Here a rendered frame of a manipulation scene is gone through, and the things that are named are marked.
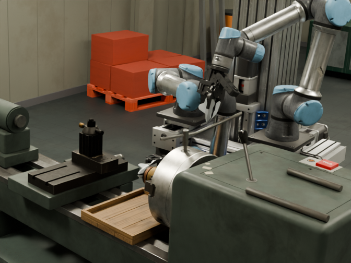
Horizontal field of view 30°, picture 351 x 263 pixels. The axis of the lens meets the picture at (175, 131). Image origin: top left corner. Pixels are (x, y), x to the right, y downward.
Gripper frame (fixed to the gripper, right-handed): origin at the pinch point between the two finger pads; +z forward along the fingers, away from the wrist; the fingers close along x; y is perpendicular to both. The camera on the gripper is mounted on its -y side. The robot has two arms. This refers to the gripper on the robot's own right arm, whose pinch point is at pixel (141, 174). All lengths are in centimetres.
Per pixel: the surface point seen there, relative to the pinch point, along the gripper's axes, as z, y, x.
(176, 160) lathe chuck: 3.7, -21.6, 13.1
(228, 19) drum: -568, 416, -35
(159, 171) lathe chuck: 8.8, -17.9, 8.8
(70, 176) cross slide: 6.0, 37.7, -10.9
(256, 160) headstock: -11, -46, 17
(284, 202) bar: 14, -75, 18
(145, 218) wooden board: -2.6, -0.6, -19.9
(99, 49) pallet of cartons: -300, 381, -45
